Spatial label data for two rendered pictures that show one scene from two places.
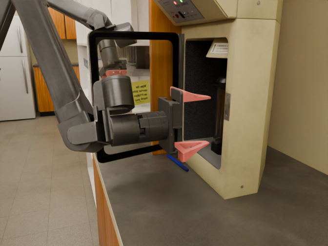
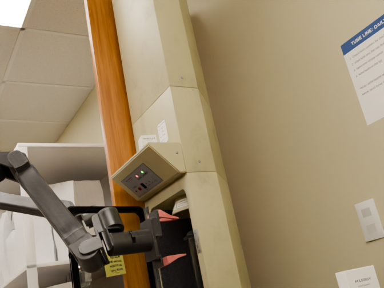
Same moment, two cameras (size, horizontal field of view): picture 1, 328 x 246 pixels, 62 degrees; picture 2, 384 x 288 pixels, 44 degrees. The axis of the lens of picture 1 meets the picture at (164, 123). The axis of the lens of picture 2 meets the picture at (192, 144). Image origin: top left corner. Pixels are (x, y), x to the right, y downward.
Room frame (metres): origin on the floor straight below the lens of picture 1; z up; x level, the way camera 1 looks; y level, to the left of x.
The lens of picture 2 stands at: (-0.70, 0.13, 1.02)
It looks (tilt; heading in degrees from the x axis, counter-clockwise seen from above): 19 degrees up; 346
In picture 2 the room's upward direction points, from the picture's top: 12 degrees counter-clockwise
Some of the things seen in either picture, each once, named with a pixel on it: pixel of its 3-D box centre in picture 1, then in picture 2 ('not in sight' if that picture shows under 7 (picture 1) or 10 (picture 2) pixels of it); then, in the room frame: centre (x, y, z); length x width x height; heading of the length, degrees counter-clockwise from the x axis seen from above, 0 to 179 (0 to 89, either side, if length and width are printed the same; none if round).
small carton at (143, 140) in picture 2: not in sight; (148, 146); (0.75, -0.08, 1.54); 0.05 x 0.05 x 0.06; 8
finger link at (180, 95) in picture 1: (188, 105); (163, 224); (0.53, -0.05, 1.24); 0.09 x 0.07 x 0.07; 110
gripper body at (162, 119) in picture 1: (154, 126); (141, 240); (0.51, 0.02, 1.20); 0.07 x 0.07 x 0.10; 20
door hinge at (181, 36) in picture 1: (179, 92); (154, 262); (0.96, -0.06, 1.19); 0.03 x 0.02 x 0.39; 20
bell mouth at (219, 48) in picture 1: (236, 47); (195, 204); (0.83, -0.21, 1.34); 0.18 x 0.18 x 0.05
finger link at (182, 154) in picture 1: (188, 138); (168, 251); (0.53, -0.05, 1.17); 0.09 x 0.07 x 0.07; 110
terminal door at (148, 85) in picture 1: (138, 96); (114, 267); (0.88, 0.08, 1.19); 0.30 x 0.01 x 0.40; 122
